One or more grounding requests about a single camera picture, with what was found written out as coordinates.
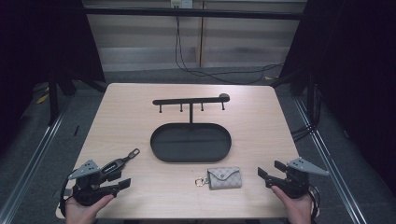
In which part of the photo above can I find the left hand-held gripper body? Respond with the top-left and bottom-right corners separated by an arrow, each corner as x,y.
67,159 -> 108,207

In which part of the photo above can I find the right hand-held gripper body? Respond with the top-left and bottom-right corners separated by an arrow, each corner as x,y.
274,157 -> 330,200

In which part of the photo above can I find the black car key with strap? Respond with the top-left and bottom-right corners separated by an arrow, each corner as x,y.
100,147 -> 141,175

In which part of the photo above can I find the grey key pouch with ring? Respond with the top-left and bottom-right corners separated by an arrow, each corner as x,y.
194,166 -> 243,191

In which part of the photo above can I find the person's left hand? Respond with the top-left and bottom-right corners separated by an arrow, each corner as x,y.
64,193 -> 115,224

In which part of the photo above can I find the person's right hand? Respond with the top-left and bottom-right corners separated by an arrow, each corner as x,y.
270,185 -> 314,224

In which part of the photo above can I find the black metal stand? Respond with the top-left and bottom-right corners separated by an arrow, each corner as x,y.
46,69 -> 108,127

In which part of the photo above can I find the yellow tape piece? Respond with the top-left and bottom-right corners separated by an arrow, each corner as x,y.
35,92 -> 50,105

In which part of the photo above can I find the right hand-held gripper cable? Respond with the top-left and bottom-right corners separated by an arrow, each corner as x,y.
307,184 -> 321,222

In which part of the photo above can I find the hand-held gripper cable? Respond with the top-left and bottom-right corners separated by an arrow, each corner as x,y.
59,169 -> 78,218
307,184 -> 321,222

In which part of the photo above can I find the left hand-held gripper cable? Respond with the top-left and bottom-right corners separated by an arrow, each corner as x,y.
59,169 -> 78,218

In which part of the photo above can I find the metal floor rail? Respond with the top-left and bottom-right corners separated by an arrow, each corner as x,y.
293,95 -> 369,224
0,101 -> 70,224

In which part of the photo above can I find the bundle of black cables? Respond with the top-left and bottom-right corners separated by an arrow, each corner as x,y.
290,83 -> 322,144

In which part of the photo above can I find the black cable on floor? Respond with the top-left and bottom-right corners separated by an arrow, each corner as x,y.
174,16 -> 285,86

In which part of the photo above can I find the black horizontal frame bar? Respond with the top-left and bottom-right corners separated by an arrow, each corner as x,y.
83,7 -> 304,21

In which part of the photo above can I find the white wall socket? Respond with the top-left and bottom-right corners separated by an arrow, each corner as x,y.
170,0 -> 194,9

